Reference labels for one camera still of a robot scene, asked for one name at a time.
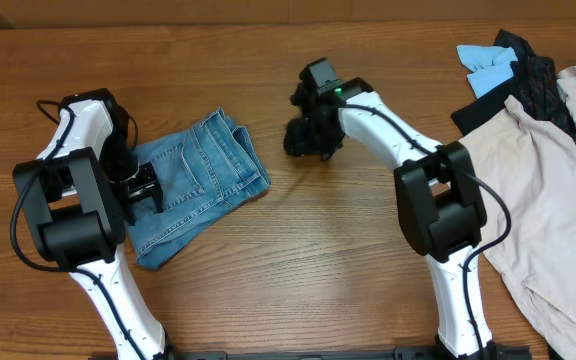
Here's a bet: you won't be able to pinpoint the black dark garment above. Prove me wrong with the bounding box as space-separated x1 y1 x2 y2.
451 29 576 145

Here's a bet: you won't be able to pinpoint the beige cloth garment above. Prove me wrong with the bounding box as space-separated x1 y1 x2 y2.
461 65 576 359

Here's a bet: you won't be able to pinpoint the blue denim jeans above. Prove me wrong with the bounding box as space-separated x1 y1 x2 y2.
128 108 271 270

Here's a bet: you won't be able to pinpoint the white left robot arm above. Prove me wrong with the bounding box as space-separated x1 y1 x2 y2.
10 88 176 359

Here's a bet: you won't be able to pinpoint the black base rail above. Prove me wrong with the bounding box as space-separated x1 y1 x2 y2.
87 344 534 360

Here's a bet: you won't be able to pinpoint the light blue cloth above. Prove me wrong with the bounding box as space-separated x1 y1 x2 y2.
456 45 517 99

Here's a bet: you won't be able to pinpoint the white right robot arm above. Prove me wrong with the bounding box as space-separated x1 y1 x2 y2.
284 78 492 359

